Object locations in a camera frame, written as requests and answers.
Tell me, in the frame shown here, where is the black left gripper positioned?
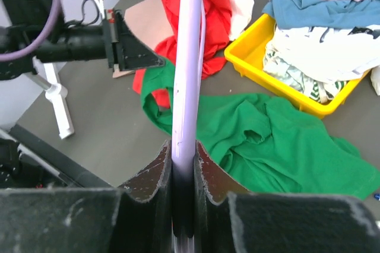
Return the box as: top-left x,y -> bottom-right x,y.
1,0 -> 165,81

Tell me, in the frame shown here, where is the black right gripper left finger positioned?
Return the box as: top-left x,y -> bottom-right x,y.
112,141 -> 172,252

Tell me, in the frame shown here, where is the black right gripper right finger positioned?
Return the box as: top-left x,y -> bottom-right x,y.
194,141 -> 249,252

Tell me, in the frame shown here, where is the lavender plastic hanger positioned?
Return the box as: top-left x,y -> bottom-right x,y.
171,0 -> 206,252

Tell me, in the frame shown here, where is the green tank top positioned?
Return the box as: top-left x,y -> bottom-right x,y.
141,62 -> 379,200

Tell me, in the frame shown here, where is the red tank top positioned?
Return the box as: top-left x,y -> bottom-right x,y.
132,0 -> 233,108

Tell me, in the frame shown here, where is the brown cardboard sheet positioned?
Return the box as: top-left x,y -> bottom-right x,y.
112,0 -> 176,79

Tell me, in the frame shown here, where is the yellow plastic bin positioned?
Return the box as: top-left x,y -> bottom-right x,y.
225,0 -> 379,117

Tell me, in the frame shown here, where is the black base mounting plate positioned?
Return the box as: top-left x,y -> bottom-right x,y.
1,125 -> 111,188

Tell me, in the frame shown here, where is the blue garment in bin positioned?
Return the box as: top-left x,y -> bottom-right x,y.
262,0 -> 379,29

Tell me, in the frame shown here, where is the white patterned garment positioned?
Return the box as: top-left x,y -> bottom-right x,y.
262,25 -> 379,104

